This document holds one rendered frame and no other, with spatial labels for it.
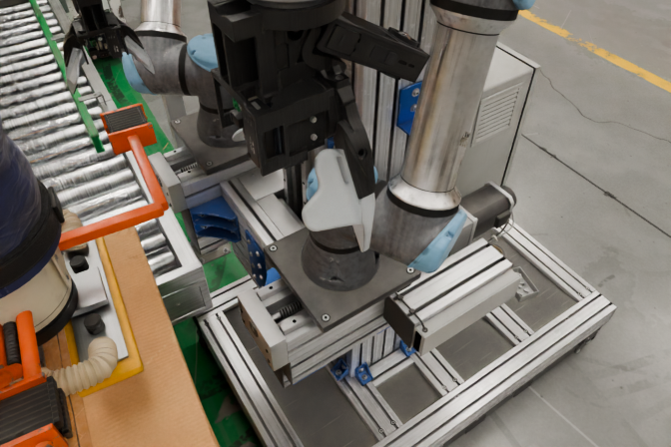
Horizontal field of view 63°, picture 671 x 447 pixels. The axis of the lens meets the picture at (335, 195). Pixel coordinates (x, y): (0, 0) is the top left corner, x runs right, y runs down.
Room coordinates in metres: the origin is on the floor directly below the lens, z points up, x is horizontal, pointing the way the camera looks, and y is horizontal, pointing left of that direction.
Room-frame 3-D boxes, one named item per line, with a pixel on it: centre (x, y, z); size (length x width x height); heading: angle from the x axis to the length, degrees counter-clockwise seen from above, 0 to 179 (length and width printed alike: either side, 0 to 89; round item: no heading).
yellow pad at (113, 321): (0.56, 0.43, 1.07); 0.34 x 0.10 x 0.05; 28
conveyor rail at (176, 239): (2.00, 1.01, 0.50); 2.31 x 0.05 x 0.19; 31
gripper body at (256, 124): (0.34, 0.04, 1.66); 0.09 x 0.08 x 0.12; 124
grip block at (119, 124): (0.90, 0.42, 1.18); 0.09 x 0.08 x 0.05; 118
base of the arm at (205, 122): (1.09, 0.26, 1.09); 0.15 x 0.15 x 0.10
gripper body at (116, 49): (0.88, 0.41, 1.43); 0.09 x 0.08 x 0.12; 28
